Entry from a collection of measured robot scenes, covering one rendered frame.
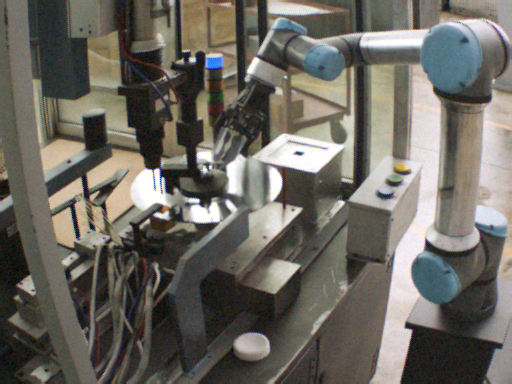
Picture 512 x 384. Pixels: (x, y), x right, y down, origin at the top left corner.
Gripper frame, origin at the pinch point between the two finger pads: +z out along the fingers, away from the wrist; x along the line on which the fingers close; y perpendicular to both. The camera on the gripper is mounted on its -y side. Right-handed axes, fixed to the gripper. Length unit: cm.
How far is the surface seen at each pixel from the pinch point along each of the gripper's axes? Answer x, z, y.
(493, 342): 61, 3, 43
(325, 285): 30.8, 13.0, 11.2
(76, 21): -41, -17, 23
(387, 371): 96, 51, -41
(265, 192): 10.0, 0.3, 7.6
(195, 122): -10.1, -7.6, 13.1
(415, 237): 124, 14, -127
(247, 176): 7.0, 0.1, -0.4
